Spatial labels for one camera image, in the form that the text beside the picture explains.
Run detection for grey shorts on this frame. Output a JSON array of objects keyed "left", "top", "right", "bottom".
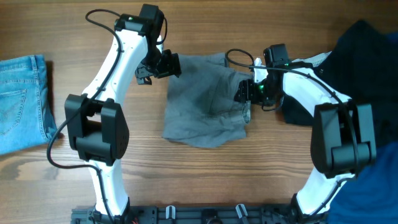
[{"left": 162, "top": 53, "right": 251, "bottom": 148}]

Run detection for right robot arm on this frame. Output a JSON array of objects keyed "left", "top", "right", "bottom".
[{"left": 234, "top": 44, "right": 376, "bottom": 223}]

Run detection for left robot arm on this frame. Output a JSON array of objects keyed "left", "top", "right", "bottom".
[{"left": 65, "top": 4, "right": 182, "bottom": 223}]

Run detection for black garment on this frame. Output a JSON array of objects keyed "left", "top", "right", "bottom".
[{"left": 284, "top": 20, "right": 397, "bottom": 147}]

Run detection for folded blue denim jeans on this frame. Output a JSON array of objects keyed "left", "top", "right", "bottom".
[{"left": 1, "top": 55, "right": 57, "bottom": 155}]

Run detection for dark blue garment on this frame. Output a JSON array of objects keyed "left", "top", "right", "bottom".
[{"left": 329, "top": 142, "right": 397, "bottom": 223}]

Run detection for right black camera cable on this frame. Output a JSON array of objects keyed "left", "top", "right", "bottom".
[{"left": 224, "top": 48, "right": 361, "bottom": 218}]

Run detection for black camera cable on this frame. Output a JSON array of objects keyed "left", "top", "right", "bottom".
[
  {"left": 224, "top": 48, "right": 361, "bottom": 218},
  {"left": 46, "top": 9, "right": 124, "bottom": 224}
]

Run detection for left black camera cable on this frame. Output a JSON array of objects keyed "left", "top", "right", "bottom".
[{"left": 46, "top": 9, "right": 124, "bottom": 224}]

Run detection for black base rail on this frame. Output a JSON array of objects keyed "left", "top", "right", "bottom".
[{"left": 70, "top": 203, "right": 299, "bottom": 224}]

